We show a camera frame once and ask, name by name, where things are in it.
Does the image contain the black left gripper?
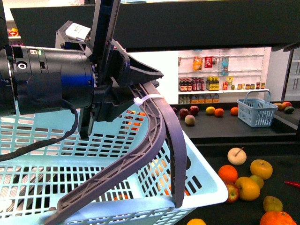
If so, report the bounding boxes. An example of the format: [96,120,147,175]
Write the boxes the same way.
[56,0,163,140]

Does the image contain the grey basket handle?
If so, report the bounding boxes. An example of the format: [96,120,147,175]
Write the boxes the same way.
[45,82,187,225]

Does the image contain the light blue shopping basket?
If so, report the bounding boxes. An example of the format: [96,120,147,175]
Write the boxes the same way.
[0,103,229,225]

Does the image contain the yellow lemon on back shelf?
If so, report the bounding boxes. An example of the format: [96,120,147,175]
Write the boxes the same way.
[205,106,215,115]

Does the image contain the small blue basket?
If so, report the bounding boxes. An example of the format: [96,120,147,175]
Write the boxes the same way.
[236,90,278,128]

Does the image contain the white pear with stem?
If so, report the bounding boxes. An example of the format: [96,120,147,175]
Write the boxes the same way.
[227,147,247,165]

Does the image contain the red chili pepper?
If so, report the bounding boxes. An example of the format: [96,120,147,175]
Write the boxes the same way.
[284,181,300,188]

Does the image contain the white cable tie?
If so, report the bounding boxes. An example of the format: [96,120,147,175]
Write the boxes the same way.
[133,94,164,107]

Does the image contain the black produce shelf frame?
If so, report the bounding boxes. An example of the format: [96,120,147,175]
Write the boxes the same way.
[11,0,300,54]

